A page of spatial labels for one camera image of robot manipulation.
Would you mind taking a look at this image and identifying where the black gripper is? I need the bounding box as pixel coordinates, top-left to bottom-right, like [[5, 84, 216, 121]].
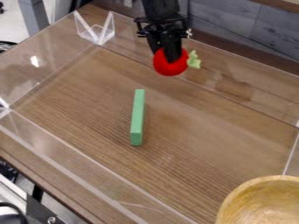
[[135, 0, 192, 63]]

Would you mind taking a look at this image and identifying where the red plush fruit green leaf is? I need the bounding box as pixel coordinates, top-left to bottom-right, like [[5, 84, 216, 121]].
[[153, 49, 201, 76]]

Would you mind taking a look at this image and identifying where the green rectangular block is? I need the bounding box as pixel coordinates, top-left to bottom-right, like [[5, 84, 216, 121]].
[[129, 89, 145, 146]]

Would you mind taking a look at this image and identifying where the wooden bowl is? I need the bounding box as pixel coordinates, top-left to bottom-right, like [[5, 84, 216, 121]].
[[215, 175, 299, 224]]

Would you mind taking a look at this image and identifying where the black metal clamp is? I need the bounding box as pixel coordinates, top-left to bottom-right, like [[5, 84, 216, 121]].
[[25, 195, 67, 224]]

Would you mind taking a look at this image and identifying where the clear acrylic tray enclosure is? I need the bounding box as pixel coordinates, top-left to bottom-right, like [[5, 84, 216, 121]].
[[0, 16, 299, 224]]

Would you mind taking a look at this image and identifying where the black cable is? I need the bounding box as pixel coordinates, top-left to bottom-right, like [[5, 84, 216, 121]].
[[0, 201, 28, 224]]

